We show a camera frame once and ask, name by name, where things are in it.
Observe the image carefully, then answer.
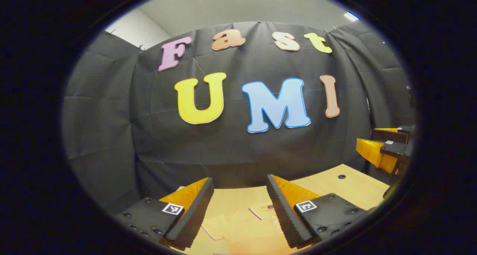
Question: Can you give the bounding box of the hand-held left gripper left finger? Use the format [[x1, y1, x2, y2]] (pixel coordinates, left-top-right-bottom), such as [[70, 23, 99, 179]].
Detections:
[[114, 177, 215, 251]]

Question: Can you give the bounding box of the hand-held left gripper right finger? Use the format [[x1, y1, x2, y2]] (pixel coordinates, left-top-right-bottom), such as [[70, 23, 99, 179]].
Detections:
[[266, 174, 378, 249]]

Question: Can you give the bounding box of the orange T-shirt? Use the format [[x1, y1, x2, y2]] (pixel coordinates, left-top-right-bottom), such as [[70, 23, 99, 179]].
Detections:
[[200, 204, 298, 255]]

